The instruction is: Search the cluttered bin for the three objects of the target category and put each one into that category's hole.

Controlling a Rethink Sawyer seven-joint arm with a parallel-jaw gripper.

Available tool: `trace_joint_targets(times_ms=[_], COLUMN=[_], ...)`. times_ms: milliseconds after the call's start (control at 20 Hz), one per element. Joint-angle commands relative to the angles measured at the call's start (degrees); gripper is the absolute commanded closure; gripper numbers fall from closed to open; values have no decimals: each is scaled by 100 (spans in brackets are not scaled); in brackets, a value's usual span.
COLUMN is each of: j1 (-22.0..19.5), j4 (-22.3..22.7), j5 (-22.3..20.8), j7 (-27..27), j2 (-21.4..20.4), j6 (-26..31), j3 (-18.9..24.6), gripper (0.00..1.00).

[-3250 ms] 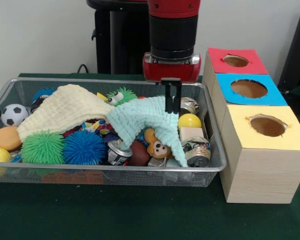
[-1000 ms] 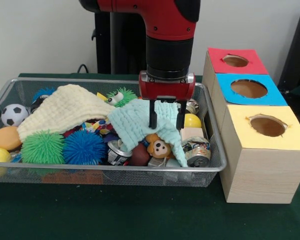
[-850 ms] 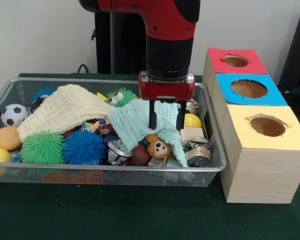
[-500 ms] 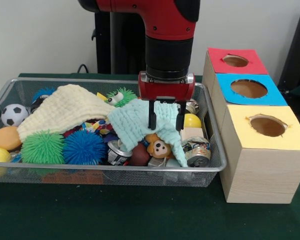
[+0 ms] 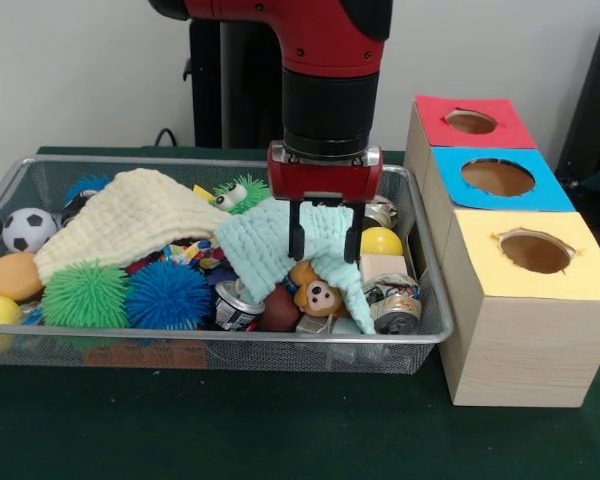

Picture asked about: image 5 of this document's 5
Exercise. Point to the small soccer ball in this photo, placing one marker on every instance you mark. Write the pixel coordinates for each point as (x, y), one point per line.
(29, 229)

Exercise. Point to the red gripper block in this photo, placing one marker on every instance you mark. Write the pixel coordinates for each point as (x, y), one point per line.
(325, 177)

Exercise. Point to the cream waffle cloth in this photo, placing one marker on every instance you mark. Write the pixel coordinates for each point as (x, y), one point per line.
(130, 220)

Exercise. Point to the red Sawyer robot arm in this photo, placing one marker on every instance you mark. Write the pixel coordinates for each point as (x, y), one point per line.
(330, 40)

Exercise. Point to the wooden box with three holes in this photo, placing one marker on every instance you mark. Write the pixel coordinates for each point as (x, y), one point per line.
(520, 360)

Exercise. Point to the black printed drink can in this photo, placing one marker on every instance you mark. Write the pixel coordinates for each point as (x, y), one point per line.
(232, 310)

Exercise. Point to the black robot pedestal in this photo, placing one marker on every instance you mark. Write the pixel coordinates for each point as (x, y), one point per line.
(240, 90)

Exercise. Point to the blue spiky rubber ball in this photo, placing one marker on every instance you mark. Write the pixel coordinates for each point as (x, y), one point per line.
(170, 295)

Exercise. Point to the yellow smooth ball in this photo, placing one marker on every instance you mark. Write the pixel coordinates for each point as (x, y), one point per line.
(382, 242)

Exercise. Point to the orange foam ball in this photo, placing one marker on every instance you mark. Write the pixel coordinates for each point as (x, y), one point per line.
(12, 275)

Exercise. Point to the crushed printed drink can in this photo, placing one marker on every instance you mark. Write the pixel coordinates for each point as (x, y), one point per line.
(397, 310)

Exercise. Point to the light blue waffle cloth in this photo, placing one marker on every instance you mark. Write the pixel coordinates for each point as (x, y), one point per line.
(260, 245)

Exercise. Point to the brown plush monkey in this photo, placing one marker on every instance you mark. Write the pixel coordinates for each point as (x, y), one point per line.
(320, 295)

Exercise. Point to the green spiky toy with eyes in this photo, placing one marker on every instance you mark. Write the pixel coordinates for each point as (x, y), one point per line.
(247, 195)

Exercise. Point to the green spiky rubber ball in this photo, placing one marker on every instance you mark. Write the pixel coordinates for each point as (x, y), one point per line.
(87, 295)

